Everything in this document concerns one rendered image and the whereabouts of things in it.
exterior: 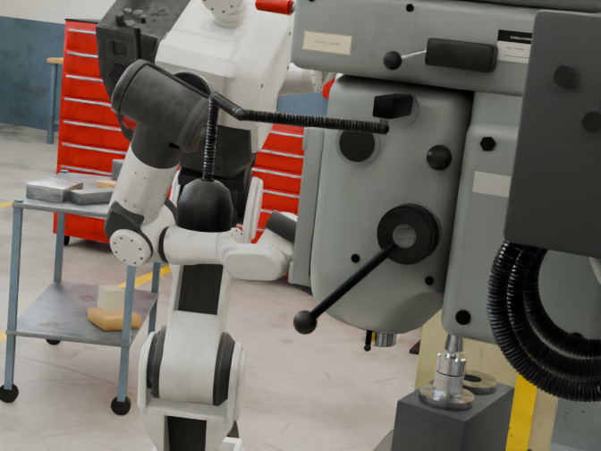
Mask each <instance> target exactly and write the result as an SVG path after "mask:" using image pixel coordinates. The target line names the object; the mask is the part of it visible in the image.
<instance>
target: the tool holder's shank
mask: <svg viewBox="0 0 601 451"><path fill-rule="evenodd" d="M444 349H445V350H446V351H445V354H446V355H448V356H451V357H459V356H460V353H461V352H463V338H462V337H458V336H452V335H450V334H447V338H446V340H445V343H444Z"/></svg>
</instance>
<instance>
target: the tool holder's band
mask: <svg viewBox="0 0 601 451"><path fill-rule="evenodd" d="M437 359H438V360H439V361H440V362H441V363H444V364H448V365H452V366H462V365H465V364H466V363H467V357H466V356H465V355H464V354H463V353H460V356H459V357H451V356H448V355H446V354H445V351H441V352H439V353H438V355H437Z"/></svg>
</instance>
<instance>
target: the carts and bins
mask: <svg viewBox="0 0 601 451"><path fill-rule="evenodd" d="M123 162H124V159H113V167H112V177H109V176H100V175H92V174H76V173H68V170H61V171H60V173H59V174H57V175H55V176H54V177H46V178H43V179H39V180H37V181H34V182H31V183H27V184H26V194H25V195H24V196H22V197H21V198H19V199H15V200H14V201H13V234H12V251H11V268H10V284H9V302H8V319H7V329H6V330H5V334H6V335H7V336H6V353H5V370H4V384H3V385H2V386H1V387H0V400H1V401H3V402H4V403H11V402H13V401H14V400H15V399H16V398H17V397H18V395H19V389H18V388H17V386H16V385H14V384H13V378H14V362H15V346H16V336H25V337H34V338H42V339H46V341H47V342H48V343H49V344H51V345H57V344H59V343H60V342H61V341H67V342H75V343H83V344H93V345H108V346H116V347H121V359H120V370H119V382H118V394H117V396H116V397H115V398H114V399H113V401H112V403H111V409H112V411H113V412H114V413H115V414H118V415H125V414H126V413H127V412H128V411H129V410H130V409H131V400H130V398H129V397H128V396H126V389H127V378H128V366H129V354H130V347H131V344H132V342H133V341H134V339H135V337H136V335H137V334H138V333H139V331H140V328H141V327H142V325H143V323H144V321H145V320H146V318H147V316H148V314H149V321H148V336H149V334H150V333H151V332H156V321H157V300H158V296H159V292H158V288H159V278H160V267H161V262H154V265H153V276H152V287H151V291H149V290H141V289H134V286H135V274H136V267H134V266H130V265H127V276H126V288H124V287H118V286H117V285H92V284H83V283H74V282H66V281H62V269H63V242H64V228H65V213H66V214H74V215H83V216H92V217H106V216H107V213H108V209H109V203H110V200H111V198H112V195H113V192H114V187H115V185H116V183H117V180H118V177H119V174H120V172H121V169H122V166H123ZM24 208H25V209H33V210H42V211H50V212H58V215H57V229H56V244H55V273H54V282H53V283H52V284H51V285H50V286H49V287H48V288H47V289H46V290H45V291H44V292H43V293H42V294H41V295H40V296H39V297H38V298H37V299H36V300H35V301H34V302H33V303H32V304H31V305H30V306H29V307H28V308H27V309H26V310H25V311H24V312H23V313H22V315H21V316H20V317H19V318H17V312H18V296H19V280H20V264H21V231H22V215H23V209H24Z"/></svg>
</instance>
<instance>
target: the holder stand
mask: <svg viewBox="0 0 601 451"><path fill-rule="evenodd" d="M433 386H434V380H432V381H430V382H429V383H427V384H426V385H423V386H421V387H420V388H418V389H417V390H415V391H413V392H411V393H410V394H408V395H406V396H405V397H403V398H401V399H399V400H398V401H397V406H396V414H395V421H394V434H393V440H392V447H391V451H505V447H506V441H507V435H508V429H509V424H510V418H511V412H512V401H513V395H514V387H512V386H509V385H505V384H503V383H499V382H497V381H496V379H495V378H493V377H491V376H490V375H487V374H485V373H483V372H479V371H474V370H465V375H464V381H463V388H462V394H461V396H460V397H458V398H447V397H442V396H438V395H436V394H435V393H434V392H433Z"/></svg>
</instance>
